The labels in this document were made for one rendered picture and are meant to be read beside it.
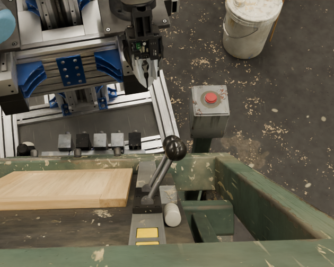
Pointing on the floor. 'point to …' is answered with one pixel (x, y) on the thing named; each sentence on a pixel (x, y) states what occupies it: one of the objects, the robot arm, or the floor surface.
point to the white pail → (249, 26)
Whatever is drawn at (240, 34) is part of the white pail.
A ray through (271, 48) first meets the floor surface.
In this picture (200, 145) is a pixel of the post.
